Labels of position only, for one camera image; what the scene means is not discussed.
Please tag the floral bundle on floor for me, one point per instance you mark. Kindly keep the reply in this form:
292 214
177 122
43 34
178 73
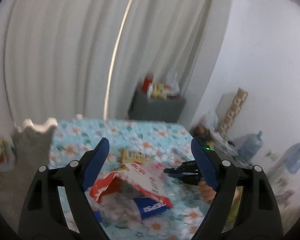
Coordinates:
223 145

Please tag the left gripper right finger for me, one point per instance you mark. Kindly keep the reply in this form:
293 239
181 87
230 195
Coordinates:
222 178

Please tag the white curtain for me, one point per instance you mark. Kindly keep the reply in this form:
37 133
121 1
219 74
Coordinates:
59 58

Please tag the person's right hand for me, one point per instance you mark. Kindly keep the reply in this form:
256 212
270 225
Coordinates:
207 194

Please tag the grey white pillow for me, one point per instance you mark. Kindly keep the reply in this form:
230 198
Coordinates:
32 143

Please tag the red white paper bag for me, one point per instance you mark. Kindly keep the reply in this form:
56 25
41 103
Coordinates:
135 175

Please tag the clutter on cabinet top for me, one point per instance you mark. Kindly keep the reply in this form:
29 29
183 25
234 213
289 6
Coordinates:
166 90

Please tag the Pepsi plastic bottle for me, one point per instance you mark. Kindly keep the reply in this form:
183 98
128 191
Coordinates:
126 211

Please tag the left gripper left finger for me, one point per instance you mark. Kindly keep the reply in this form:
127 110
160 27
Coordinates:
75 178

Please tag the large water jug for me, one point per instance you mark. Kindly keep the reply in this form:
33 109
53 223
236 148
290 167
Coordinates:
252 144

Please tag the floral blue bed sheet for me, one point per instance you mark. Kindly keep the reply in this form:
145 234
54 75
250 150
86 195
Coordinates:
169 144

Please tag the dark grey cabinet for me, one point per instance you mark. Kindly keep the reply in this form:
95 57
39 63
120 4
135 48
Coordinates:
154 109

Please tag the yellow snack packet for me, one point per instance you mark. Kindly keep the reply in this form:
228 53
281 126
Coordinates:
132 156

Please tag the patterned rolled mat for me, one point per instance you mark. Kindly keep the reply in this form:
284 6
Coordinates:
233 111

